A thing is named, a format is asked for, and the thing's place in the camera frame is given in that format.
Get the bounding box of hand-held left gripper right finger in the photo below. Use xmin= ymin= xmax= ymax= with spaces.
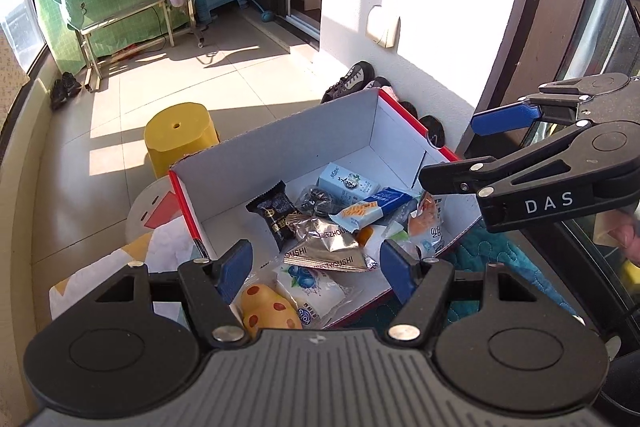
xmin=379 ymin=238 xmax=538 ymax=350

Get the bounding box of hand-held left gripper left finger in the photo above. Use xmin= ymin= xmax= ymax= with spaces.
xmin=92 ymin=238 xmax=253 ymax=350

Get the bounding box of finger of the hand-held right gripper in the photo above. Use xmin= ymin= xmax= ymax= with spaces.
xmin=418 ymin=129 xmax=588 ymax=200
xmin=470 ymin=73 xmax=633 ymax=135

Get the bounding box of white pouch with green leaf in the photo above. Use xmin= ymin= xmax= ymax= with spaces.
xmin=357 ymin=217 xmax=423 ymax=268

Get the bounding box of yellow spotted squishy toy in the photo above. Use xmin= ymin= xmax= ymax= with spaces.
xmin=240 ymin=283 xmax=303 ymax=340

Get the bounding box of printed white snack packet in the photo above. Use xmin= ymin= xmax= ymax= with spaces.
xmin=407 ymin=192 xmax=448 ymax=260

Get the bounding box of black snack packet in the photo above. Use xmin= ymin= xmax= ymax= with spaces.
xmin=245 ymin=180 xmax=301 ymax=253

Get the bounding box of blue cracker packet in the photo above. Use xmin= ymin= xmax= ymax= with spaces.
xmin=330 ymin=187 xmax=413 ymax=230

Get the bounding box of silver foil snack packet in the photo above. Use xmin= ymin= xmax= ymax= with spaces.
xmin=282 ymin=217 xmax=378 ymax=274

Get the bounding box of white blueberry bread packet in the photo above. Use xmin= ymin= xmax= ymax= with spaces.
xmin=272 ymin=263 xmax=356 ymax=328

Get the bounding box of light blue carton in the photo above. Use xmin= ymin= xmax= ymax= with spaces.
xmin=317 ymin=162 xmax=381 ymax=205

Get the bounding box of clear packet of dark fruit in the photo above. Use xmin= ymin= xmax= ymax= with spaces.
xmin=295 ymin=186 xmax=336 ymax=223

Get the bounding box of red cardboard box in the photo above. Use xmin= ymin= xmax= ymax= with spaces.
xmin=167 ymin=88 xmax=483 ymax=332

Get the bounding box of person's right hand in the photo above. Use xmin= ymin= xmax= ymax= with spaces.
xmin=597 ymin=209 xmax=640 ymax=265

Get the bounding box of zigzag patterned quilt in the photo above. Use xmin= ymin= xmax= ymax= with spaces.
xmin=47 ymin=222 xmax=586 ymax=333

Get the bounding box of dark-framed glass door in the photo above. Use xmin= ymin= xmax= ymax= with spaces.
xmin=457 ymin=0 xmax=640 ymax=333

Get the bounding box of yellow plastic stool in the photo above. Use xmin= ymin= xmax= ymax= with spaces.
xmin=143 ymin=102 xmax=221 ymax=180

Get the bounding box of low metal rack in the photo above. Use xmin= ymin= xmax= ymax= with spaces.
xmin=75 ymin=0 xmax=176 ymax=92

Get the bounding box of floral beige curtain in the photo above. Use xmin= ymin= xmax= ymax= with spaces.
xmin=0 ymin=29 xmax=31 ymax=118

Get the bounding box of window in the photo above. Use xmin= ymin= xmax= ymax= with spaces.
xmin=0 ymin=0 xmax=48 ymax=72

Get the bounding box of beige wall outlet cover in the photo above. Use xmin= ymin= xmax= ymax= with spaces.
xmin=366 ymin=4 xmax=401 ymax=50

